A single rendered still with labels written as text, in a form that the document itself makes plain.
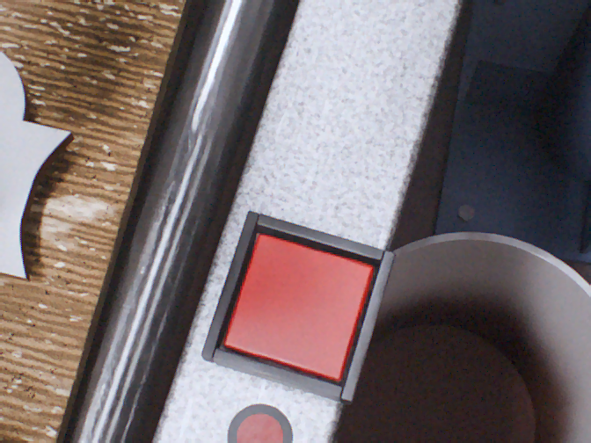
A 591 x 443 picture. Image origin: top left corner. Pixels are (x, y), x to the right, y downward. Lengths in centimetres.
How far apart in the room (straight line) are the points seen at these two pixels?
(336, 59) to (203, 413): 20
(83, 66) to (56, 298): 12
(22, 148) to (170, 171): 8
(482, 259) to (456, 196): 33
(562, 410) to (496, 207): 30
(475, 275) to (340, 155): 69
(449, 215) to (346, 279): 97
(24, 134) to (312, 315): 16
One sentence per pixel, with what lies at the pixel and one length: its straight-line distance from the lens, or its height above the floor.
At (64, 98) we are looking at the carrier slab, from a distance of 62.
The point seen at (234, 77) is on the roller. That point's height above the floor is 92.
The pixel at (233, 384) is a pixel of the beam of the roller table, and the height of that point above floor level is 92.
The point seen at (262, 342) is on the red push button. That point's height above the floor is 93.
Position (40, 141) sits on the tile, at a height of 96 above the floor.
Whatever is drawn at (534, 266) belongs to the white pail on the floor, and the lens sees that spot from 121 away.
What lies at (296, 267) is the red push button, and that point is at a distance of 59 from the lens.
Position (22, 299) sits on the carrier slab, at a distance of 59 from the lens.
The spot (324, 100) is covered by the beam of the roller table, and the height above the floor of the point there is 92.
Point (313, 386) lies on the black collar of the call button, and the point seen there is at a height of 93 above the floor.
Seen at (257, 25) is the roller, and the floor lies 92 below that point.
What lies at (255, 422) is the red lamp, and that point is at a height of 92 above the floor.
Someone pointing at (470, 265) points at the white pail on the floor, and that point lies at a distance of 126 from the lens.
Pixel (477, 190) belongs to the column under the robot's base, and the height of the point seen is 1.
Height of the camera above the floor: 150
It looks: 75 degrees down
